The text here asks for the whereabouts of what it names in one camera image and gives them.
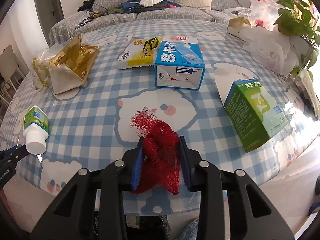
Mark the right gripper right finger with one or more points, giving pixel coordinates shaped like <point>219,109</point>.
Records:
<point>251,213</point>

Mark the stack of white napkins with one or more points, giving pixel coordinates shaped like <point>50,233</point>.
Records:
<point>308,85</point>

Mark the grey green door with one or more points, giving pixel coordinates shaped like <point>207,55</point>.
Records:
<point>49,13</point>

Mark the clear bag yellow ribbon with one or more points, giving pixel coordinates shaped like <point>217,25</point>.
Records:
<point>40,66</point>

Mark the beige dining chair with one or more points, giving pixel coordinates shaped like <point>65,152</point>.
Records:
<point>9,66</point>

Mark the yellow white snack wrapper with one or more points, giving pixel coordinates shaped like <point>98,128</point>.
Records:
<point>140,52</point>

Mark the blue checkered bear tablecloth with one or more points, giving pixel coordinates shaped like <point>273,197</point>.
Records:
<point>92,129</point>

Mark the grey sofa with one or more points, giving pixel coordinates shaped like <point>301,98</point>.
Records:
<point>86,21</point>

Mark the potted green plant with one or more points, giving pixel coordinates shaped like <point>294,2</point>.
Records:
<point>297,19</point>

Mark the white crumpled plastic bag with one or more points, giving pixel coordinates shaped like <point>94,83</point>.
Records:
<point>270,48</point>

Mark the blue milk carton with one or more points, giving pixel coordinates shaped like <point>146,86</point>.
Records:
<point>179,63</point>

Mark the white red plastic bag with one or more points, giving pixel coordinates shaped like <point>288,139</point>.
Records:
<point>264,13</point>

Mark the blue fuzzy slipper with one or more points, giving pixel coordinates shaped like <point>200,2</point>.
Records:
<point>190,231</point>

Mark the gold foil package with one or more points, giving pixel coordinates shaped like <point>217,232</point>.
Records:
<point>71,66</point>

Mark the black bag on sofa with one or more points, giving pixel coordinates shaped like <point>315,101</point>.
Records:
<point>86,6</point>

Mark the white pill bottle green label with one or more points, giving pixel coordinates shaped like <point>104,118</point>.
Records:
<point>35,130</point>

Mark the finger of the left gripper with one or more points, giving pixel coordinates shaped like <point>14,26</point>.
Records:
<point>14,154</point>

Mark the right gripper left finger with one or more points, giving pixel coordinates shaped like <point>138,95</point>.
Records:
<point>71,213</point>

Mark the pile of clothes on sofa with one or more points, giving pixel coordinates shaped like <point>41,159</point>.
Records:
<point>138,6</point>

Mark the black lined trash bin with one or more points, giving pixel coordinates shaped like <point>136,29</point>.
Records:
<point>147,227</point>

